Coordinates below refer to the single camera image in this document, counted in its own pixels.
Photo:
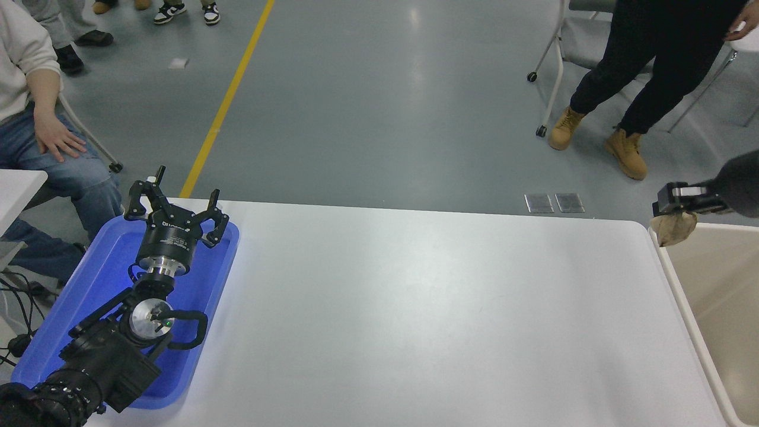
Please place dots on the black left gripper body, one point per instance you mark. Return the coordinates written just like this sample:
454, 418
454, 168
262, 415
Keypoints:
169, 240

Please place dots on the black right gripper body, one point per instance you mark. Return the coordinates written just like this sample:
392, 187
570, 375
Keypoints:
741, 187

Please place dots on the person's bare forearm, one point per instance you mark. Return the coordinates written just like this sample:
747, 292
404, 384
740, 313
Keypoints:
42, 92

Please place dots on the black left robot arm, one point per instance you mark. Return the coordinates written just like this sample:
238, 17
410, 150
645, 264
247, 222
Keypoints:
112, 356

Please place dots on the person's hand on thigh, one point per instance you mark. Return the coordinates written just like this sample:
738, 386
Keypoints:
56, 139

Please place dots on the booted person's left hand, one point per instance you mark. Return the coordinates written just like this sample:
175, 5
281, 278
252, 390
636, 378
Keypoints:
747, 24

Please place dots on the white chair leg with caster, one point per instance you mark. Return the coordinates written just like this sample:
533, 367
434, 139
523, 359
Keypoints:
89, 133

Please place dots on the blue plastic tray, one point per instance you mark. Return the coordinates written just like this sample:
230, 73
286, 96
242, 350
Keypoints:
89, 284

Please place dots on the person in blue jeans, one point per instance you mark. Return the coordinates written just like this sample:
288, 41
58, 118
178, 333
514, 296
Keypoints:
53, 178

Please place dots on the metal floor plate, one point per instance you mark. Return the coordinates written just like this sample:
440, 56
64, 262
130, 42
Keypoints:
570, 203
538, 203

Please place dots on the large pale bin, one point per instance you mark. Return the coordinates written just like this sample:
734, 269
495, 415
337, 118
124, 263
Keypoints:
723, 308

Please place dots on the small white side table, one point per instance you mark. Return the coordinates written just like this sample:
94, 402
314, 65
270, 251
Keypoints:
18, 193

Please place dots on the white paper scrap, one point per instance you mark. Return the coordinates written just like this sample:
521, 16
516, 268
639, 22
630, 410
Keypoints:
178, 63

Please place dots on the person in tan boots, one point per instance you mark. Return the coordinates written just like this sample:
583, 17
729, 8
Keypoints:
652, 53

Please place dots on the person in black shoes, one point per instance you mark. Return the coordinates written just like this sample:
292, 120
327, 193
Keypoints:
65, 56

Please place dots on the black power adapter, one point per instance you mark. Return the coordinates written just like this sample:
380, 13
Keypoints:
19, 346

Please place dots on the person in white-black sneakers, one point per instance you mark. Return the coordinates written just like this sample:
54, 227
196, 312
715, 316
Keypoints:
169, 13

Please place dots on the person in tan shoes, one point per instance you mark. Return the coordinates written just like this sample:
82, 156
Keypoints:
101, 7

